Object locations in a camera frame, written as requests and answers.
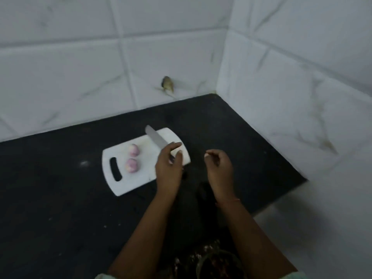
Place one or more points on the person's right hand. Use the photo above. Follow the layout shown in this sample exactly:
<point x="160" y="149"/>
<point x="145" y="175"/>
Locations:
<point x="222" y="174"/>

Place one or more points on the person's left forearm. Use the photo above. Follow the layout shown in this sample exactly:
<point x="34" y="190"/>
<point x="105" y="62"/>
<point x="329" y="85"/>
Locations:
<point x="142" y="241"/>

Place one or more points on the person's right forearm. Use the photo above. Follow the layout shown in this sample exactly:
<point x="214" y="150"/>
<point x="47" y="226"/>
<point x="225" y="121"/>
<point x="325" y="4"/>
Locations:
<point x="255" y="244"/>

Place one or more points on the small onion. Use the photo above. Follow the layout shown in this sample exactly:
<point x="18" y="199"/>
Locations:
<point x="131" y="165"/>
<point x="133" y="150"/>

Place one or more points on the broken tile hole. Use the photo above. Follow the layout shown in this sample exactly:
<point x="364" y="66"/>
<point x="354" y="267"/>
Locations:
<point x="168" y="84"/>

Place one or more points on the green plastic waste bowl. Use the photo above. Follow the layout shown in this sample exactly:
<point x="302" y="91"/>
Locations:
<point x="200" y="264"/>

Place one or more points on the white plastic cutting board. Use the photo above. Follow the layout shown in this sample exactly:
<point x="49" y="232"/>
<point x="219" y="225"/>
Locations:
<point x="128" y="183"/>

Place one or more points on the person's left hand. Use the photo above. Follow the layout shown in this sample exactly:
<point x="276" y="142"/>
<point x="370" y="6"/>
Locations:
<point x="168" y="177"/>

